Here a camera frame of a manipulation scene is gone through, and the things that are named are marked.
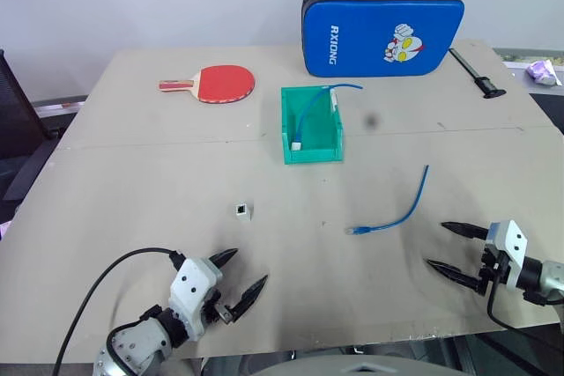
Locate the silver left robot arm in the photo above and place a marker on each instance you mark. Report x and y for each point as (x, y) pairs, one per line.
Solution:
(132, 345)

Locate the black mesh office chair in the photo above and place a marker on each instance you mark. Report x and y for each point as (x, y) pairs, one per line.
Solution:
(20, 120)

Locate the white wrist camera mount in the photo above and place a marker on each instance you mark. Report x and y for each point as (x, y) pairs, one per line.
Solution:
(511, 248)
(194, 283)

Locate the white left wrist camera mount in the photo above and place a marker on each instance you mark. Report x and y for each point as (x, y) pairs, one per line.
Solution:
(194, 283)

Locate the blue RXIONG kick pad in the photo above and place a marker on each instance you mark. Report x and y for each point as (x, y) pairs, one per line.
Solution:
(379, 32)

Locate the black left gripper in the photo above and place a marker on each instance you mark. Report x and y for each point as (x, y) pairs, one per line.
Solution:
(217, 308)

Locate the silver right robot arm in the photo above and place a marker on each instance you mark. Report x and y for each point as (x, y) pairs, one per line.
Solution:
(544, 279)

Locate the red table tennis paddle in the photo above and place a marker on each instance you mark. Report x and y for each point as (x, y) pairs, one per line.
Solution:
(220, 84)

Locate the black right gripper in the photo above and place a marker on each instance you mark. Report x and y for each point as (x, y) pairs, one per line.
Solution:
(491, 268)

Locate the small white adapter block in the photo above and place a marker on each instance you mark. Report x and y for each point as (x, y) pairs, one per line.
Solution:
(242, 211)

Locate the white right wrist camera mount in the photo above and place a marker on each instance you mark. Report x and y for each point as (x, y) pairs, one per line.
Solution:
(511, 248)

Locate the black slim hand tool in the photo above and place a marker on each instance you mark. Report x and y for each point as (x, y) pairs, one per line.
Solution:
(476, 74)

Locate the purple crumpled bag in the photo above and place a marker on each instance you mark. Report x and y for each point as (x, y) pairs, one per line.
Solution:
(545, 73)

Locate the green plastic bin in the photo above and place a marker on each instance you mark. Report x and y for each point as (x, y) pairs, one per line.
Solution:
(310, 129)

